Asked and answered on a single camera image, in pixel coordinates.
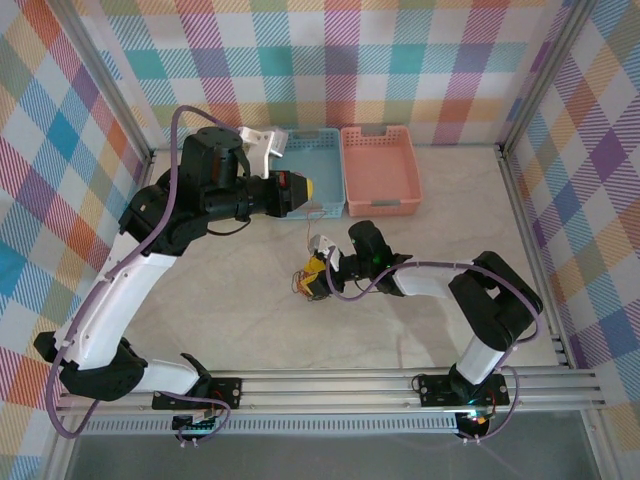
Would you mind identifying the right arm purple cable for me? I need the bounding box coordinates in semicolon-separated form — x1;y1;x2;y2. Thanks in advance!
324;247;546;444

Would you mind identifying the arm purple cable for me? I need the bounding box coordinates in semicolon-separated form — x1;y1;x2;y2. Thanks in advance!
324;247;546;444
46;104;242;447

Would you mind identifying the gripper thin black wire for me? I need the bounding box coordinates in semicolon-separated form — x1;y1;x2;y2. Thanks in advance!
205;217;251;237
349;277;381;299

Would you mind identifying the pink plastic basket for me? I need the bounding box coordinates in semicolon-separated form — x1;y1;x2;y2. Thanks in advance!
340;125;424;218

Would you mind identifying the thin green cable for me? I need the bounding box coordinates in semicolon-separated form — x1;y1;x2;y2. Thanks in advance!
294;272;326;303

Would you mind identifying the aluminium frame leg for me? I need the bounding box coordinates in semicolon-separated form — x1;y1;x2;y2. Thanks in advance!
582;409;624;480
42;412;84;480

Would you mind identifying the left gripper thin black wire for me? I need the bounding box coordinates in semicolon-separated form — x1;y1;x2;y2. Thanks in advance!
205;217;251;237

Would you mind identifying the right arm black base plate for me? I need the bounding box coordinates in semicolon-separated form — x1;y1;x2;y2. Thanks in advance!
417;372;511;407

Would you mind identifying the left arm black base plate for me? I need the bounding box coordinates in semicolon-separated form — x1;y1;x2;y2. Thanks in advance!
151;377;244;411

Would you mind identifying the aluminium frame post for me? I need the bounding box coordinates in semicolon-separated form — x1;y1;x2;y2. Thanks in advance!
497;0;601;156
47;0;156;161

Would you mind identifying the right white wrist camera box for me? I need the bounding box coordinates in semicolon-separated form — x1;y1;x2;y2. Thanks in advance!
307;233;342;271

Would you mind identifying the right gripper thin black wire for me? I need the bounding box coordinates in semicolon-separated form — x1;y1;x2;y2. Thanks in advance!
349;277;381;299

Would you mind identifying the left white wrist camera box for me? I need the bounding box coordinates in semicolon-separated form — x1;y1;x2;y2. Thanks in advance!
238;126;291;180

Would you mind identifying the blue plastic basket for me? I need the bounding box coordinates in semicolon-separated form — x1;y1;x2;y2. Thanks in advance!
269;128;347;221

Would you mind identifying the aluminium mounting rail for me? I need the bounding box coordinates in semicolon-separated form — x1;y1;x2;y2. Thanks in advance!
54;368;606;414

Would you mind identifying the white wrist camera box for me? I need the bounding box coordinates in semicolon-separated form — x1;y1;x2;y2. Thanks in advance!
238;126;291;180
307;233;342;271

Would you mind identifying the grey slotted cable duct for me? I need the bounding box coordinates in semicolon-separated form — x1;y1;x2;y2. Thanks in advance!
79;417;461;435

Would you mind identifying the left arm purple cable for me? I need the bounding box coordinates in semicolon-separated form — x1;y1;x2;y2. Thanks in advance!
46;104;242;447

